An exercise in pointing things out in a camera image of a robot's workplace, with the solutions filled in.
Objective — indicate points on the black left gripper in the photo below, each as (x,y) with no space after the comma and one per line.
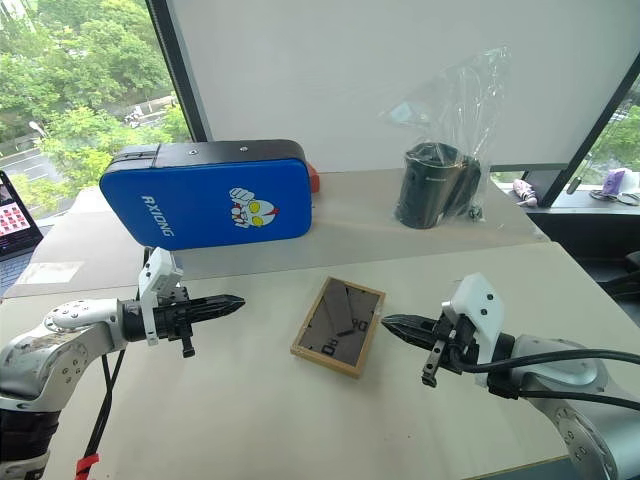
(172,317)

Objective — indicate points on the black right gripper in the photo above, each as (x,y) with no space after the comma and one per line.
(455,345)

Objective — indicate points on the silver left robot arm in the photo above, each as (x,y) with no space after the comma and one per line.
(55,350)

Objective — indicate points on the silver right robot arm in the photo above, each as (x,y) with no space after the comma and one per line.
(575,380)

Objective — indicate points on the laptop with red screen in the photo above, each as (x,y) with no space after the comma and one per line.
(15,225)

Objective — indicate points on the blue cartoon boxing pad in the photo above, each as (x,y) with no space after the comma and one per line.
(200,200)

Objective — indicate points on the small black hardware pieces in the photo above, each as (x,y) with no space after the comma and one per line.
(476,212)

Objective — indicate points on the black cylindrical container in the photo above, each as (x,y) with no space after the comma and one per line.
(425,190)

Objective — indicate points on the small red block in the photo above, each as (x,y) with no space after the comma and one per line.
(314,179)

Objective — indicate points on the white paper label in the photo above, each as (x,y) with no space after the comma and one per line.
(52,272)

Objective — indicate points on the black office chair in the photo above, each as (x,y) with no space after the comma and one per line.
(622,275)

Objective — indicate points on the black cylinder in plastic bag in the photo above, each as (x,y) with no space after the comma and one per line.
(460,110)

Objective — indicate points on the white board panel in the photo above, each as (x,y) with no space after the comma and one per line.
(375,75)

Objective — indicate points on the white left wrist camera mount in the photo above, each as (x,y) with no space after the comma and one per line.
(159,267)

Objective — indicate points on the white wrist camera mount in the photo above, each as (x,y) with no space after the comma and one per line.
(159,267)
(480,305)

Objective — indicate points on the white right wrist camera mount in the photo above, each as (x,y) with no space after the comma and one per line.
(480,305)

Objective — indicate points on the wooden framed dark tray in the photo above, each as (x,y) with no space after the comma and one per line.
(337,327)

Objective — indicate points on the black window post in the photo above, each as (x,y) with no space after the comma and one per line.
(175,70)

